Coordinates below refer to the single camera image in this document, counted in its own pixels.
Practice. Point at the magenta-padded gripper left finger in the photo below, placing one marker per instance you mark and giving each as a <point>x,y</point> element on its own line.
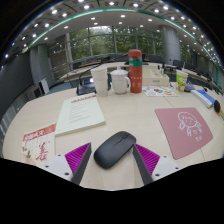
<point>77,156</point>

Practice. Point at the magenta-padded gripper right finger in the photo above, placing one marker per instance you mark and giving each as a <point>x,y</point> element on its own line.
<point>148,159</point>

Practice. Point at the black computer mouse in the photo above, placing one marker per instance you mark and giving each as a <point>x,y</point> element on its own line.
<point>113,150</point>

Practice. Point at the pink mouse pad with drawing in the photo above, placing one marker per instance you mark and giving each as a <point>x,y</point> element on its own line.
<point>181,131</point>

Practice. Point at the red and white magazine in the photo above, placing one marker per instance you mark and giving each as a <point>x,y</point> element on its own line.
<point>38,145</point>

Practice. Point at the white printed booklet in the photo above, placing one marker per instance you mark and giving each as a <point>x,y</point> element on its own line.
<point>80,113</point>

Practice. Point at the colourful sticker sheet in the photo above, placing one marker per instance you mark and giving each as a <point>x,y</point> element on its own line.
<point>160,91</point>

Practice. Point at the black gooseneck desk microphone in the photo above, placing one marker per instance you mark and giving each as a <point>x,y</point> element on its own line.
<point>85,87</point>

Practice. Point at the grey box monitor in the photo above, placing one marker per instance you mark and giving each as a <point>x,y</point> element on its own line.
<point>36,92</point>

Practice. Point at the white floor-standing unit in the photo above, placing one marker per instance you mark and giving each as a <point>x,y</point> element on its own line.
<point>44,86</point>

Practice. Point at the stack of white paper cups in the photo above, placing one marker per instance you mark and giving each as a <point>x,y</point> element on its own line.
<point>100,81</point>

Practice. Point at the white cardboard box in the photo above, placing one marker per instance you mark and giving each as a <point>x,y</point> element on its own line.
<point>155,80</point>

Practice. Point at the white lidded ceramic mug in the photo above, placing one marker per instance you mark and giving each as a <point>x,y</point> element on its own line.
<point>119,82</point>

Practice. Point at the black desk microphone base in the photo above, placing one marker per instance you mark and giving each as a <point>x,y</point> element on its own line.
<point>189,87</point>

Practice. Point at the blue and white book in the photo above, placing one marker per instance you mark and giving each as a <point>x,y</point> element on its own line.
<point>203,97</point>

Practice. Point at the long curved conference table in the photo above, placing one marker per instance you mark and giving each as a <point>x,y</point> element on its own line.
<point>80,71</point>

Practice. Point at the green and white paper cup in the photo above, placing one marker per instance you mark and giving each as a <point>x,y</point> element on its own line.
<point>181,80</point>

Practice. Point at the black and yellow handheld microphone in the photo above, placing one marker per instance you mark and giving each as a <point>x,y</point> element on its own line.
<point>217,106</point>

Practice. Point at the red drink bottle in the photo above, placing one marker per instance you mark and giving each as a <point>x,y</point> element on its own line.
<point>135,73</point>

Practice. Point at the group of dark chairs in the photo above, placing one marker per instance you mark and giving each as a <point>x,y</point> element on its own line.
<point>177,63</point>

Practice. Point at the group of ceiling lights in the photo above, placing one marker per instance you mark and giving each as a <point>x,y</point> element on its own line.
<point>86,6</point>

